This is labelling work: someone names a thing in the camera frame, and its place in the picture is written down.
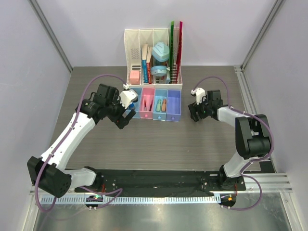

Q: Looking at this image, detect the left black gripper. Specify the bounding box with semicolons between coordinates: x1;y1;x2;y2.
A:
105;92;135;128

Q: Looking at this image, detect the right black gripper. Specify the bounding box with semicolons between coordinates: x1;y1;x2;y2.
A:
189;95;212;122

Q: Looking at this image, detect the blue plastic drawer bin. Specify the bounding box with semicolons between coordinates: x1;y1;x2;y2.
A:
127;88;142;119

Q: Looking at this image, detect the purple plastic drawer bin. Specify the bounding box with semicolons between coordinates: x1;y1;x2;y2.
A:
166;90;181;122

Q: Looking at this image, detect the pink plastic drawer bin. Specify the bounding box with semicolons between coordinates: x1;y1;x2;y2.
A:
140;88;155;119

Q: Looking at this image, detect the light blue drawer bin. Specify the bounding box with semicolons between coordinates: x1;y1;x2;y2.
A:
153;89;168;121

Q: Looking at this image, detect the white desktop file organizer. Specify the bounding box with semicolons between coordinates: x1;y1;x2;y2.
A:
124;28;182;90

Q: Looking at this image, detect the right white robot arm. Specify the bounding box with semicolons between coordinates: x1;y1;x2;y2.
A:
188;88;273;190

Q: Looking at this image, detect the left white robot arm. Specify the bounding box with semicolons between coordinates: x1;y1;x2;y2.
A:
27;84;138;198

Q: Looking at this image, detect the pink cube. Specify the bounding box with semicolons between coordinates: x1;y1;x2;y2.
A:
129;71;141;85

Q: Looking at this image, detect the blue spine book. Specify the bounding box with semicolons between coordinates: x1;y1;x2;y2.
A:
141;43;149;84

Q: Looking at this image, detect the green transparent ruler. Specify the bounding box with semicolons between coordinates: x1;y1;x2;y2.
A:
169;21;175;72

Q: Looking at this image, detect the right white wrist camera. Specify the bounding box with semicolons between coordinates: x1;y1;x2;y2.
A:
191;87;206;105

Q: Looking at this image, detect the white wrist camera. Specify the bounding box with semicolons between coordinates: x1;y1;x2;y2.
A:
119;84;138;109
191;87;206;105

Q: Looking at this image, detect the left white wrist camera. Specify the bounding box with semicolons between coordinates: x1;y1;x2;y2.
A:
119;84;138;109

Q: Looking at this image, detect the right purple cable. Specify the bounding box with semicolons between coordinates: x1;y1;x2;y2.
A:
193;76;275;210

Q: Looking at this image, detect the purple cable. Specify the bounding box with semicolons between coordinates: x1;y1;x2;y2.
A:
34;74;128;213
193;76;275;210

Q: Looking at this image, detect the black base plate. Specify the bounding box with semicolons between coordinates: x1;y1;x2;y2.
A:
44;168;251;198

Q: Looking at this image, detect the perforated metal cable tray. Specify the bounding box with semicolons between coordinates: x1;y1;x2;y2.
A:
40;195;221;205

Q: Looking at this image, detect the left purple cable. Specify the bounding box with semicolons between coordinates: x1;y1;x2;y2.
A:
34;74;128;213

